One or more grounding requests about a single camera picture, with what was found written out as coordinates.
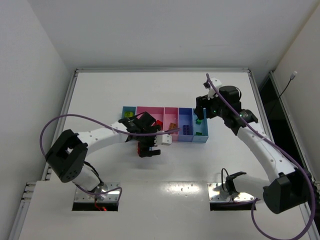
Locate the red orange lego stack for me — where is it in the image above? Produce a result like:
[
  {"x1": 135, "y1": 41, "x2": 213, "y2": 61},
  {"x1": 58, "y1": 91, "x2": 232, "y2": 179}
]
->
[{"x1": 137, "y1": 142, "x2": 141, "y2": 157}]

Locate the purple lego brick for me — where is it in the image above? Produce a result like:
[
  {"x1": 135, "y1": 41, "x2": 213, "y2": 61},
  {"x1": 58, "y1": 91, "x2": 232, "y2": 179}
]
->
[{"x1": 182, "y1": 124, "x2": 191, "y2": 135}]

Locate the orange lego brick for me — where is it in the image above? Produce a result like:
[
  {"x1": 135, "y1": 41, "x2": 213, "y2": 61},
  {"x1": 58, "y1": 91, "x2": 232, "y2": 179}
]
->
[{"x1": 168, "y1": 122, "x2": 177, "y2": 130}]

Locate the red flower lego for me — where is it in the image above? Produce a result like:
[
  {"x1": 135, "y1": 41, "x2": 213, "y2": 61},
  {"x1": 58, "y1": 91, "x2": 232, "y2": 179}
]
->
[{"x1": 155, "y1": 120, "x2": 163, "y2": 128}]

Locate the yellow green red lego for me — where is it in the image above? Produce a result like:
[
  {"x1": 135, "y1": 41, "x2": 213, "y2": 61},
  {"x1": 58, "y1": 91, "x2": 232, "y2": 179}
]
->
[{"x1": 123, "y1": 111, "x2": 135, "y2": 118}]

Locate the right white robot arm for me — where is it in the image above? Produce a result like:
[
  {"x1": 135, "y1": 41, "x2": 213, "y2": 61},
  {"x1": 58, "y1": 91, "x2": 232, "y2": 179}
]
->
[{"x1": 194, "y1": 83, "x2": 315, "y2": 214}]

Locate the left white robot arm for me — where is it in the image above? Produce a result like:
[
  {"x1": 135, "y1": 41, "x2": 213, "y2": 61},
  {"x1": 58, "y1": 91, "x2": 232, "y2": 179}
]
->
[{"x1": 45, "y1": 112, "x2": 172, "y2": 196}]

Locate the right light blue bin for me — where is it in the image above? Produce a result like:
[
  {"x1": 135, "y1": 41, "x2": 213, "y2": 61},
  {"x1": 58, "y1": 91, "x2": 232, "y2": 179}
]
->
[{"x1": 192, "y1": 109, "x2": 209, "y2": 144}]

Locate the light blue bin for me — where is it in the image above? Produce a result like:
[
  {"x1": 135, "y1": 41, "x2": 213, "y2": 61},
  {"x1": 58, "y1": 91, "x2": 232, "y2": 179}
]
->
[
  {"x1": 118, "y1": 106, "x2": 137, "y2": 123},
  {"x1": 192, "y1": 109, "x2": 209, "y2": 144}
]

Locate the dark blue bin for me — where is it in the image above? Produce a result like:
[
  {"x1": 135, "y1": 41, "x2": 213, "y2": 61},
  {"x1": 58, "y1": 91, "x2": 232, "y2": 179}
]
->
[{"x1": 178, "y1": 107, "x2": 193, "y2": 142}]

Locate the small pink bin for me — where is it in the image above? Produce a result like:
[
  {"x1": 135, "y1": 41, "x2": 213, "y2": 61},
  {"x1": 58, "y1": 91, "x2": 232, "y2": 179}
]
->
[{"x1": 163, "y1": 107, "x2": 179, "y2": 131}]

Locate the large pink bin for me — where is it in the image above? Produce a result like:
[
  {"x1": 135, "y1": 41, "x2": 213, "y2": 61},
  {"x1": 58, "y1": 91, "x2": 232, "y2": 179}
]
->
[{"x1": 136, "y1": 106, "x2": 165, "y2": 125}]

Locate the left light blue bin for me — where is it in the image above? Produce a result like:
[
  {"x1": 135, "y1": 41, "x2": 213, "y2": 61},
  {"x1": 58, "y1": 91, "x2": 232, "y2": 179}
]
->
[{"x1": 118, "y1": 106, "x2": 137, "y2": 123}]

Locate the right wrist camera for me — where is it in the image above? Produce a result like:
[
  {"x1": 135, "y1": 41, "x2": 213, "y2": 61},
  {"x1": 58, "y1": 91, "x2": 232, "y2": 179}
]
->
[{"x1": 203, "y1": 77, "x2": 223, "y2": 100}]

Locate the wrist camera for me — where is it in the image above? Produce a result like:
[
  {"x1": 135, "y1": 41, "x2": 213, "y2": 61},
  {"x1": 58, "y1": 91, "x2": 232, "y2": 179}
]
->
[
  {"x1": 154, "y1": 134, "x2": 173, "y2": 146},
  {"x1": 203, "y1": 77, "x2": 223, "y2": 100}
]

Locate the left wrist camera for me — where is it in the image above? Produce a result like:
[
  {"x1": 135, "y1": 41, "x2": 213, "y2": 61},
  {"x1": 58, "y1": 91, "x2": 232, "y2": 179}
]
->
[{"x1": 154, "y1": 134, "x2": 173, "y2": 146}]

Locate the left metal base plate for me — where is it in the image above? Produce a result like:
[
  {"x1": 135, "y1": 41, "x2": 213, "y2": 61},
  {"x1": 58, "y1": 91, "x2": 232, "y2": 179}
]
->
[{"x1": 74, "y1": 182, "x2": 123, "y2": 203}]

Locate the metal base plate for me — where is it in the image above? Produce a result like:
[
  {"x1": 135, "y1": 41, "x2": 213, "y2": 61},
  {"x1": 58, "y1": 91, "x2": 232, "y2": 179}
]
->
[
  {"x1": 74, "y1": 182, "x2": 123, "y2": 203},
  {"x1": 207, "y1": 182, "x2": 255, "y2": 204}
]

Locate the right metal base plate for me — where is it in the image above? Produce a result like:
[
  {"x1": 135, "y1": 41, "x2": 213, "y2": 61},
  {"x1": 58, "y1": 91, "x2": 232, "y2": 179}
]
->
[{"x1": 207, "y1": 182, "x2": 255, "y2": 204}]

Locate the black wall cable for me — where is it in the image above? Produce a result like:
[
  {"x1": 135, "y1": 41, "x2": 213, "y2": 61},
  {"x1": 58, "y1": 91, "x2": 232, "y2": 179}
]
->
[{"x1": 277, "y1": 71, "x2": 298, "y2": 99}]

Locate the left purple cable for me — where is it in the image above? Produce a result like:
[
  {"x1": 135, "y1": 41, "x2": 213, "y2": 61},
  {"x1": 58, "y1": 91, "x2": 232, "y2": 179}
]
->
[{"x1": 40, "y1": 114, "x2": 181, "y2": 198}]

